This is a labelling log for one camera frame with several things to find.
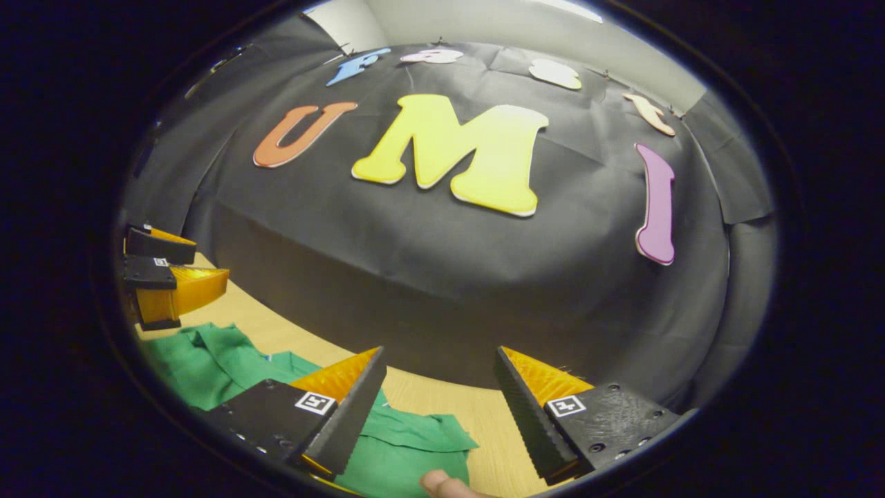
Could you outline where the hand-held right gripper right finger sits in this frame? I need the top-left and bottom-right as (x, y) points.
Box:
(494, 346), (682, 486)

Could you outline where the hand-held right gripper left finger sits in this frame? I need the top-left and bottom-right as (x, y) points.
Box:
(207, 346), (388, 483)

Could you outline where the green T-shirt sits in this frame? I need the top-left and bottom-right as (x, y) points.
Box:
(142, 322), (479, 498)

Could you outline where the black backdrop cloth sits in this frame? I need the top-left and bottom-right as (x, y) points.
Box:
(118, 14), (779, 409)

